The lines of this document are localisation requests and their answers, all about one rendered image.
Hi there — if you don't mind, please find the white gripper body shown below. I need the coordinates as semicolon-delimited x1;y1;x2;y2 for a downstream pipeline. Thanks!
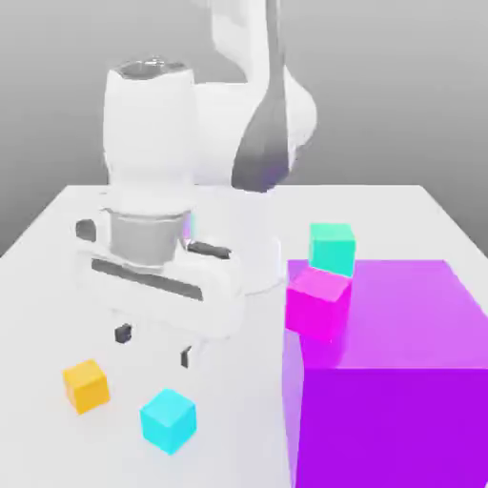
74;246;246;341

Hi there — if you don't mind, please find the small cyan cube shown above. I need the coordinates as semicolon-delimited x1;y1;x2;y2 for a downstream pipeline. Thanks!
138;387;198;458

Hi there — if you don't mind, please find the small orange cube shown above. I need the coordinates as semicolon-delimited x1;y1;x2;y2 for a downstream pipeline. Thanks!
62;358;112;416

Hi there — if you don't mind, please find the small magenta cube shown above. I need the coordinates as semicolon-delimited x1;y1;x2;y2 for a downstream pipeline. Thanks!
285;266;353;343

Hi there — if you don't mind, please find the small teal cube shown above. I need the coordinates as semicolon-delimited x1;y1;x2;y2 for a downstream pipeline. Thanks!
307;222;356;279

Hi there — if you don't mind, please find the large purple box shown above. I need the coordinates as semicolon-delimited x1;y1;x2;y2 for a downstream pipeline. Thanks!
281;258;488;488

